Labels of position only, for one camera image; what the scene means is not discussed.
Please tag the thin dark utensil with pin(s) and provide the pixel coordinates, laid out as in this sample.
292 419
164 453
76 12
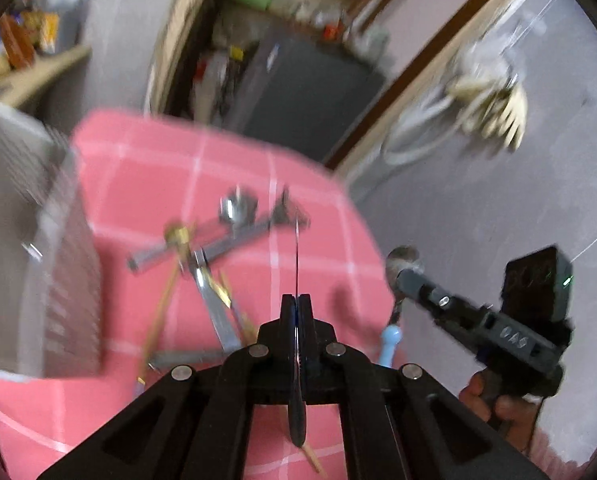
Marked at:
297 425

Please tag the large dark vinegar jug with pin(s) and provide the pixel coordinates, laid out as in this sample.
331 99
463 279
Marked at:
66 5

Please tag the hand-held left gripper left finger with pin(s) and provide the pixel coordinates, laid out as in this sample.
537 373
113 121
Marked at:
277 342

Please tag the grey perforated utensil basket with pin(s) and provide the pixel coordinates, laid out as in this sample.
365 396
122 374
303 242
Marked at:
38 260

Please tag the clear plastic bags bunch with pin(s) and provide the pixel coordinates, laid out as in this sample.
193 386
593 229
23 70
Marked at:
483 55

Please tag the dark small utensil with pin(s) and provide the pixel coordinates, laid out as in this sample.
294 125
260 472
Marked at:
286 212

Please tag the beige rubber gloves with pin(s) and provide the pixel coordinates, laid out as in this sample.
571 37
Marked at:
498 110

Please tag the wooden door frame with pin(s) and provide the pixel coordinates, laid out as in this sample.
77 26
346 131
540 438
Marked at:
178 35

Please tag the flat metal utensil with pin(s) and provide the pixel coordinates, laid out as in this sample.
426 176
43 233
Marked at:
213 300

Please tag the pink checked tablecloth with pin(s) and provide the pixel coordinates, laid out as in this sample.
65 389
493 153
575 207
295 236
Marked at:
143 175

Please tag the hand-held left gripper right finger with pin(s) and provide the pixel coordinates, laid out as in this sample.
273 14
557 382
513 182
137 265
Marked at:
318 345

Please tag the long grey metal utensil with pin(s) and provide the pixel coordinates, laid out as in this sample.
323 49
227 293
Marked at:
203 245

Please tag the dark cabinet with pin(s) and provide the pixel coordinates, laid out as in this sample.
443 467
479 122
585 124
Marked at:
303 90

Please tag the beige kitchen countertop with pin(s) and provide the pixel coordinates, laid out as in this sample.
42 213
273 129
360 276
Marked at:
38 72

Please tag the person's right hand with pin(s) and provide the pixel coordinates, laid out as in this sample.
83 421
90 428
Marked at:
516 417

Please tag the shiny metal spoon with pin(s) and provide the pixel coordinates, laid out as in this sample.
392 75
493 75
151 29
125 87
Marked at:
237 207

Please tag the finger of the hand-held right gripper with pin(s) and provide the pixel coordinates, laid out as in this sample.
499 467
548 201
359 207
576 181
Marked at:
438 302

